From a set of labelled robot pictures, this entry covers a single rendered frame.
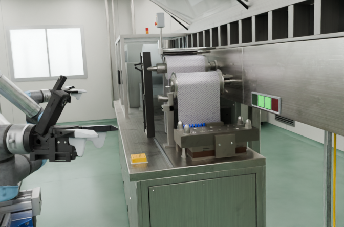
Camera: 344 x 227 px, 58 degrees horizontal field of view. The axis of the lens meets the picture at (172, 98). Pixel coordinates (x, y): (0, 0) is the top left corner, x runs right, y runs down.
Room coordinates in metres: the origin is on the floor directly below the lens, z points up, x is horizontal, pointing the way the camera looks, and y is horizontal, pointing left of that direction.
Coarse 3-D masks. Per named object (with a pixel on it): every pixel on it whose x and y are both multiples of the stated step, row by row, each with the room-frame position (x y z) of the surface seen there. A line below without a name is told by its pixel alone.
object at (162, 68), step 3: (159, 63) 1.92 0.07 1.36; (162, 63) 1.92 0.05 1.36; (165, 63) 1.92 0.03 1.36; (159, 66) 1.90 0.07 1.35; (162, 66) 1.90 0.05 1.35; (165, 66) 1.91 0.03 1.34; (159, 69) 1.90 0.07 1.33; (162, 69) 1.90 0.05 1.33; (165, 69) 1.90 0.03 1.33; (159, 72) 1.91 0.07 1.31; (162, 72) 1.91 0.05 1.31; (165, 72) 1.92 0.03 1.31
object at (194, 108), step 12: (180, 96) 1.63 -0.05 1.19; (192, 96) 1.65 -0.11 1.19; (204, 96) 1.66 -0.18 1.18; (216, 96) 1.67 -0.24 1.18; (180, 108) 1.63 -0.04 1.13; (192, 108) 1.65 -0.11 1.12; (204, 108) 1.66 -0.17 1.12; (216, 108) 1.67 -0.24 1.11; (180, 120) 1.63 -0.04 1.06; (192, 120) 1.65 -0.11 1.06; (204, 120) 1.66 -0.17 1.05; (216, 120) 1.67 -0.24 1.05
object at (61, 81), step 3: (60, 75) 1.79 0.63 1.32; (60, 78) 1.77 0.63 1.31; (63, 78) 1.77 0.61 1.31; (66, 78) 1.78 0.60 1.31; (57, 81) 1.78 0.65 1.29; (60, 81) 1.76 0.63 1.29; (63, 81) 1.77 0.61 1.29; (57, 84) 1.77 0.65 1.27; (60, 84) 1.76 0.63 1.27; (54, 87) 1.77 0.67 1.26; (57, 87) 1.75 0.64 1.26; (60, 87) 1.76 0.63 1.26; (54, 90) 1.75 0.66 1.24
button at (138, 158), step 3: (144, 153) 1.53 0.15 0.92; (132, 156) 1.48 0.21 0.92; (135, 156) 1.48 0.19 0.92; (138, 156) 1.48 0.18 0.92; (141, 156) 1.47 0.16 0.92; (144, 156) 1.47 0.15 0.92; (132, 159) 1.45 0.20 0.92; (135, 159) 1.45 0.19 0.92; (138, 159) 1.45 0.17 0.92; (141, 159) 1.46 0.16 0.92; (144, 159) 1.46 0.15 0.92; (132, 162) 1.45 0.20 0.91; (135, 162) 1.45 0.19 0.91; (138, 162) 1.45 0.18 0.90
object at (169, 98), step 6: (162, 96) 1.71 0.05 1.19; (168, 96) 1.70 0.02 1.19; (168, 102) 1.70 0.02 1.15; (162, 108) 1.69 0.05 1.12; (168, 108) 1.69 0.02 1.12; (168, 114) 1.70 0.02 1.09; (168, 120) 1.70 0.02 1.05; (168, 126) 1.70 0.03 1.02; (168, 132) 1.70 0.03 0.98; (168, 138) 1.70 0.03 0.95; (168, 144) 1.70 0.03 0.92; (174, 144) 1.71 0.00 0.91
